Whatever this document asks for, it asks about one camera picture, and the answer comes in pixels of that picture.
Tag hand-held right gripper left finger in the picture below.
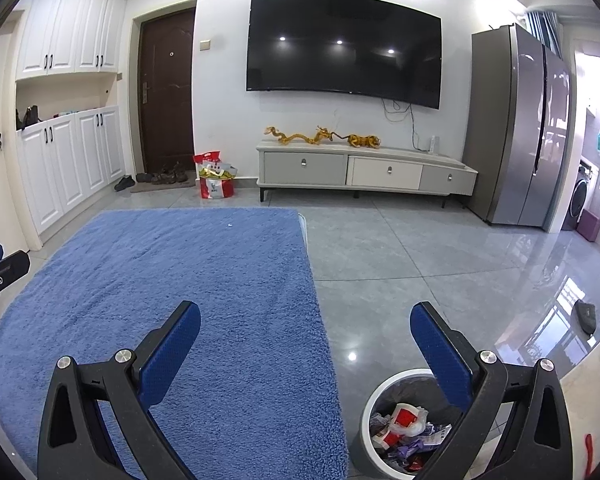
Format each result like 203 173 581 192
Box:
37 301 202 480

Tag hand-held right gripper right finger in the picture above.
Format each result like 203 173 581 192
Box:
410 301 575 480

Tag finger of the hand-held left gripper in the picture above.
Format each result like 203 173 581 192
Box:
0 242 31 328

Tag red white snack packet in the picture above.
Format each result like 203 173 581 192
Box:
387 402 427 450

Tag purple wrapper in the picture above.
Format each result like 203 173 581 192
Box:
387 437 433 461

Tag white round trash bin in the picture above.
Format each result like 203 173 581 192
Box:
357 369 483 480

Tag white interior door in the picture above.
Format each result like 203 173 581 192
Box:
0 12 43 256

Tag blue shaggy rug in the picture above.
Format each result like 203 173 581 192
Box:
0 207 351 480

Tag white base cabinet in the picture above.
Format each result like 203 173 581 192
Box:
17 106 126 236

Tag dark slipper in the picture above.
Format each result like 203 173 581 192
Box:
571 300 600 336

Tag dark handbag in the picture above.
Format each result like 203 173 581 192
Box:
16 106 43 131

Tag brown doormat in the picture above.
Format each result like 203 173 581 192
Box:
130 172 197 194

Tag red white shopping bag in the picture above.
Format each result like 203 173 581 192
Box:
198 160 238 200

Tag purple box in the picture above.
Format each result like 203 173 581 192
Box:
577 210 600 242

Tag red paper bag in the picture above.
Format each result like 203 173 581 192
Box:
193 150 222 176

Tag grey washing machine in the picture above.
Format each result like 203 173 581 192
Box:
569 160 593 231

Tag grey white television stand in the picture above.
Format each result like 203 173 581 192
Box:
256 139 479 209

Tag grey double door refrigerator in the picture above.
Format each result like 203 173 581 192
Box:
464 22 572 233

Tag dark brown entrance door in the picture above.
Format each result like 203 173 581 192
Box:
137 10 197 175

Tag golden dragon figurine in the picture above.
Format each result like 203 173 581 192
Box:
265 126 348 146

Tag blue striped curtain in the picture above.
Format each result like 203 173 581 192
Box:
526 10 563 53

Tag black television cables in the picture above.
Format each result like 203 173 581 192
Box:
382 99 416 151

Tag white wall cabinet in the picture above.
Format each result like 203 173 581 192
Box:
16 0 127 80

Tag black wall television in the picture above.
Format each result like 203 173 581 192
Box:
245 0 443 110

